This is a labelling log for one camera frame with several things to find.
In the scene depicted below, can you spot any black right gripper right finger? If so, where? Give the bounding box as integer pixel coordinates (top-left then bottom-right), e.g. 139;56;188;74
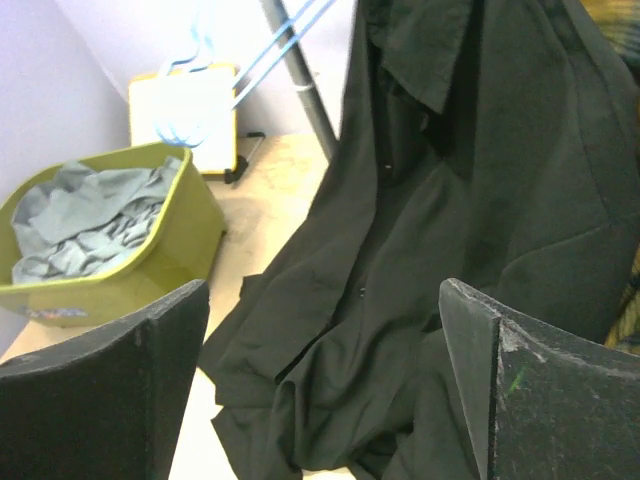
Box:
439;279;639;480

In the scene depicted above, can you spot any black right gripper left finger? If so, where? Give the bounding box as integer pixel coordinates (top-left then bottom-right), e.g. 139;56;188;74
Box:
1;280;209;479

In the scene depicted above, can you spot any grey button shirt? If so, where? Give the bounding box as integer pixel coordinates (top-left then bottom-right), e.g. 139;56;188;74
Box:
11;156;182;285

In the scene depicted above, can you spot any light blue wire hanger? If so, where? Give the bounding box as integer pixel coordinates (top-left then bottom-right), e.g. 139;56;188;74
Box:
154;1;335;148
154;1;336;149

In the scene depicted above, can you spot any black shirt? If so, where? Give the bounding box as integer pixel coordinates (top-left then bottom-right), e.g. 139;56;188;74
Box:
200;1;639;479

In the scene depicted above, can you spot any yellow plaid shirt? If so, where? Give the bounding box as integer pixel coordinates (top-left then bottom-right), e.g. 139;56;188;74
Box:
581;0;639;356

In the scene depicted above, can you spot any yellow framed whiteboard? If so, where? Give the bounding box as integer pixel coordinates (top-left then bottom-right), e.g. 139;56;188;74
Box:
128;63;238;175

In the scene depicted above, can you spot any grey metal clothes rack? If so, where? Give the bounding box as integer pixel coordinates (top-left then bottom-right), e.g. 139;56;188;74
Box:
260;0;337;161

